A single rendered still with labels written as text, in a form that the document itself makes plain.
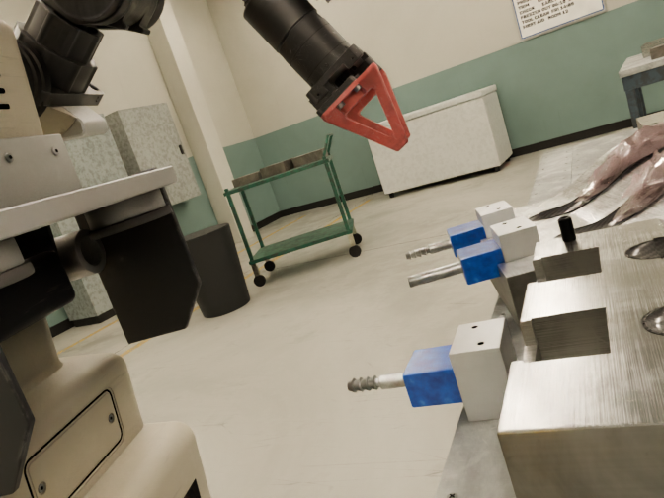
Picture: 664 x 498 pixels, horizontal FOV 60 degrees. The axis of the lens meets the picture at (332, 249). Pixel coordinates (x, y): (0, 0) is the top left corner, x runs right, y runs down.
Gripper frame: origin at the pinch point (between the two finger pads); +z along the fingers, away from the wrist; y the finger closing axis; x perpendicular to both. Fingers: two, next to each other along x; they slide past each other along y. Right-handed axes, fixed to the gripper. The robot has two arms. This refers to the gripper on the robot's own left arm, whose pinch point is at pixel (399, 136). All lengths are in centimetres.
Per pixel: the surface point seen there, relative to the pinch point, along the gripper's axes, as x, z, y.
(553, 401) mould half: 0.3, 11.8, -37.3
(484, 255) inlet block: 1.6, 13.8, -5.0
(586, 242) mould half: -5.6, 14.8, -17.0
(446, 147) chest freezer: 15, 56, 634
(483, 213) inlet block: -0.4, 13.0, 6.2
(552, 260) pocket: -3.1, 13.9, -17.9
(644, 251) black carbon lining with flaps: -7.7, 16.2, -21.1
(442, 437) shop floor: 63, 80, 107
